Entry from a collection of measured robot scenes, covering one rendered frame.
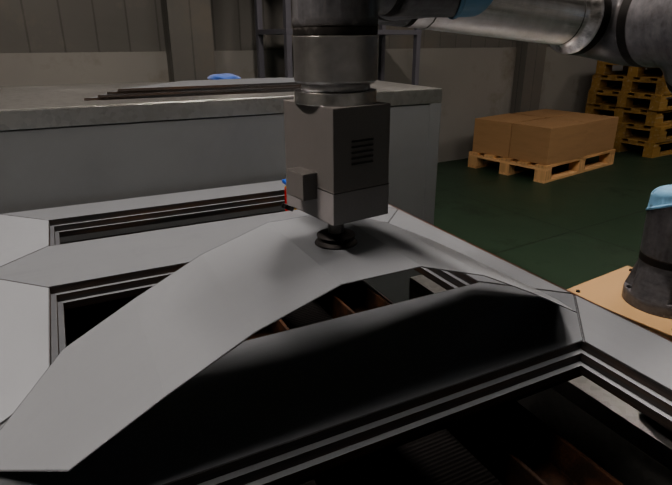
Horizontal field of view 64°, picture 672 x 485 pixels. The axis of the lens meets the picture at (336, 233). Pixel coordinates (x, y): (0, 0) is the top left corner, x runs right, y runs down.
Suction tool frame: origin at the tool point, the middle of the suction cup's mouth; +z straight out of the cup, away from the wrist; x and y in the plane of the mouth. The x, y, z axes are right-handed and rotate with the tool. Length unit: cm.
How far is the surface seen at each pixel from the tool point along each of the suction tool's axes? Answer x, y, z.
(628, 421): 40, 14, 30
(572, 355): 24.2, 13.1, 14.2
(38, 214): -19, -77, 13
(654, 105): 561, -232, 47
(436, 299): 19.9, -4.6, 13.1
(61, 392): -26.1, -5.2, 8.8
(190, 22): 113, -336, -31
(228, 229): 8.3, -47.1, 12.9
